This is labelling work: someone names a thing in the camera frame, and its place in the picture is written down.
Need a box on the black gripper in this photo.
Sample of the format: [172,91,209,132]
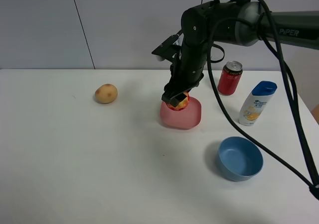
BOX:
[161,41,207,107]

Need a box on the white blue shampoo bottle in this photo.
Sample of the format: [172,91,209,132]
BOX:
[239,81,277,126]

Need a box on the pink square plate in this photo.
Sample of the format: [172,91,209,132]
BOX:
[159,97,202,129]

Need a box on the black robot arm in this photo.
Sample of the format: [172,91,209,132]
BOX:
[152,0,319,107]

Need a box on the red yellow bumpy ball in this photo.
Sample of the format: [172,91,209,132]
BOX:
[166,92,190,111]

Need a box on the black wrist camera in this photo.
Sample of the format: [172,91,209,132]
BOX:
[152,33,181,62]

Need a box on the blue bowl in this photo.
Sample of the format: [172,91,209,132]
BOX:
[216,136,264,182]

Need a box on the red soda can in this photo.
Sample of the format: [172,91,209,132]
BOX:
[217,61,243,96]

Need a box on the thick black cable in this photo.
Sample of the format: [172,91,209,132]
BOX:
[198,0,319,201]

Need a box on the brown potato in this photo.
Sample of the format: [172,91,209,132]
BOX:
[95,84,118,104]

